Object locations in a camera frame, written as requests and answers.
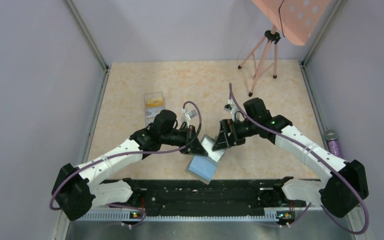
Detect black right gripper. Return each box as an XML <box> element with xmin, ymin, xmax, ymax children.
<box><xmin>212</xmin><ymin>118</ymin><xmax>259</xmax><ymax>151</ymax></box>

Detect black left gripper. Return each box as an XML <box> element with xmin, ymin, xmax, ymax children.
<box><xmin>161</xmin><ymin>124</ymin><xmax>208</xmax><ymax>157</ymax></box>

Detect grey card holder wallet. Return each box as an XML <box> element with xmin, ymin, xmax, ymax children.
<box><xmin>185</xmin><ymin>134</ymin><xmax>226</xmax><ymax>185</ymax></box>

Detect clear plastic card box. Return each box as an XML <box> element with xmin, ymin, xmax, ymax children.
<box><xmin>143</xmin><ymin>91</ymin><xmax>165</xmax><ymax>126</ymax></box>

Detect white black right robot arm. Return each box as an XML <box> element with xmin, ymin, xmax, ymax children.
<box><xmin>212</xmin><ymin>97</ymin><xmax>369</xmax><ymax>218</ymax></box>

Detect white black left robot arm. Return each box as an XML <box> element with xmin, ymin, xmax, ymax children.
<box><xmin>49</xmin><ymin>109</ymin><xmax>208</xmax><ymax>221</ymax></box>

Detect purple glitter bottle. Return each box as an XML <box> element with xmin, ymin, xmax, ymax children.
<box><xmin>324</xmin><ymin>130</ymin><xmax>342</xmax><ymax>158</ymax></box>

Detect pink tripod stand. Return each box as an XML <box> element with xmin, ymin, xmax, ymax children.
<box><xmin>237</xmin><ymin>24</ymin><xmax>282</xmax><ymax>97</ymax></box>

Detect pink perforated panel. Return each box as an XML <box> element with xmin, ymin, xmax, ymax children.
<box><xmin>252</xmin><ymin>0</ymin><xmax>330</xmax><ymax>46</ymax></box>

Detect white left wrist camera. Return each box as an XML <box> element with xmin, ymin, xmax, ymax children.
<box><xmin>181</xmin><ymin>108</ymin><xmax>198</xmax><ymax>122</ymax></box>

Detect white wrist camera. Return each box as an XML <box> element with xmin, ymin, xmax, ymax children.
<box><xmin>181</xmin><ymin>108</ymin><xmax>198</xmax><ymax>122</ymax></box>
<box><xmin>223</xmin><ymin>99</ymin><xmax>236</xmax><ymax>114</ymax></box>

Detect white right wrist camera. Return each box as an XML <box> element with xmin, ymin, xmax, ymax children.
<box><xmin>223</xmin><ymin>99</ymin><xmax>236</xmax><ymax>114</ymax></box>

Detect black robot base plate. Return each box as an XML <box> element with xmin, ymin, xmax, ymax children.
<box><xmin>125</xmin><ymin>179</ymin><xmax>307</xmax><ymax>218</ymax></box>

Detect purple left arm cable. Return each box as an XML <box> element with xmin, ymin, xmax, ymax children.
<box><xmin>48</xmin><ymin>100</ymin><xmax>203</xmax><ymax>211</ymax></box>

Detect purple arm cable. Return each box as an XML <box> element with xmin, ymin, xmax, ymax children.
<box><xmin>48</xmin><ymin>100</ymin><xmax>203</xmax><ymax>211</ymax></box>
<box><xmin>228</xmin><ymin>82</ymin><xmax>370</xmax><ymax>235</ymax></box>

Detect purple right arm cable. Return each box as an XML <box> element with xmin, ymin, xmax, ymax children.
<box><xmin>228</xmin><ymin>82</ymin><xmax>370</xmax><ymax>235</ymax></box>

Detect aluminium frame rail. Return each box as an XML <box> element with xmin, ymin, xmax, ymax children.
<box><xmin>59</xmin><ymin>187</ymin><xmax>362</xmax><ymax>223</ymax></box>

